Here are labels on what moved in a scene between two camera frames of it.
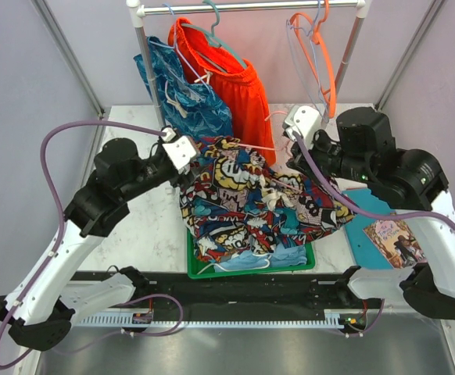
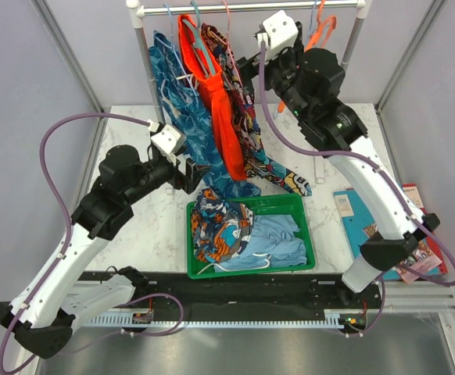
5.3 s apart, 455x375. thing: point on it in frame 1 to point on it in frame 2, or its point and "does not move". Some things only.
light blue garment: [282, 256] does not move
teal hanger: [214, 41] to [196, 34]
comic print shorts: [234, 204] to [241, 112]
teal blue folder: [366, 255] does not move
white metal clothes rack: [136, 10] does not move
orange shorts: [234, 78] to [200, 58]
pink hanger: [269, 149] to [227, 36]
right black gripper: [298, 160] to [294, 54]
